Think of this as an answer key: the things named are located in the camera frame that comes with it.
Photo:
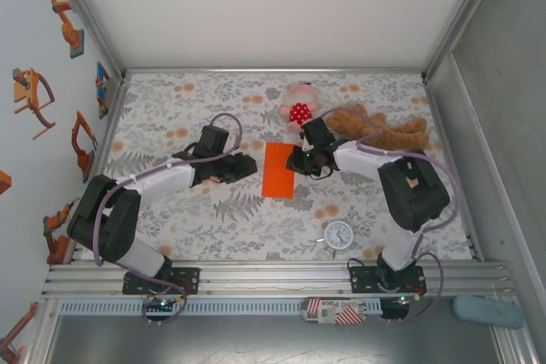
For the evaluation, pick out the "orange block wall sticker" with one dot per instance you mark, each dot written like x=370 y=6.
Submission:
x=4 y=183

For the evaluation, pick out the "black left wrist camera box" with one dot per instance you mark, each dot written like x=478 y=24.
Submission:
x=215 y=138

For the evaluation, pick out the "floral print tablecloth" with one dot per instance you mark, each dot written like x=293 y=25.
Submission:
x=213 y=95

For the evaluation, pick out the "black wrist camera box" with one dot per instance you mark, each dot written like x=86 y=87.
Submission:
x=215 y=138
x=317 y=134

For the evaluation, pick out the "pink doll red dotted dress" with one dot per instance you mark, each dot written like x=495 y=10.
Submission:
x=298 y=112

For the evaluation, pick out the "brown teddy bear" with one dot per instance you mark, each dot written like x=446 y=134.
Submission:
x=384 y=134

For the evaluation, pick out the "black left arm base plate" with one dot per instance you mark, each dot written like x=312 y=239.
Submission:
x=187 y=281

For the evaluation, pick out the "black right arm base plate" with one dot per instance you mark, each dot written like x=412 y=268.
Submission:
x=362 y=281

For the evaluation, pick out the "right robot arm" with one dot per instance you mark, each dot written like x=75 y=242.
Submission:
x=409 y=193

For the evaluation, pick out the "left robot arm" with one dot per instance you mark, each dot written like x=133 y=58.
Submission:
x=106 y=219

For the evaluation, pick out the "white alarm clock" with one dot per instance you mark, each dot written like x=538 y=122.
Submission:
x=338 y=235

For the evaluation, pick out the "blue orange machine wall sticker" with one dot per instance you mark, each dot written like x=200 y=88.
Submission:
x=102 y=91

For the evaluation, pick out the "aluminium profile frame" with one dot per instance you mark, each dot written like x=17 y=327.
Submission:
x=277 y=279

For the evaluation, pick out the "grey-blue foam pad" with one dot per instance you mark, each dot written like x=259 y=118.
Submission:
x=486 y=312

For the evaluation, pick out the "orange chair machine wall sticker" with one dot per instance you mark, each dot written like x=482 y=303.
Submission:
x=27 y=91

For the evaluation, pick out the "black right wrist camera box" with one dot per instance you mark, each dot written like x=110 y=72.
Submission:
x=317 y=134

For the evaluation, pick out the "orange paper sheet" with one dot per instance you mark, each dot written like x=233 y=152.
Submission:
x=277 y=172

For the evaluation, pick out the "small LED circuit board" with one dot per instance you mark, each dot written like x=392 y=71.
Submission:
x=404 y=299
x=162 y=303

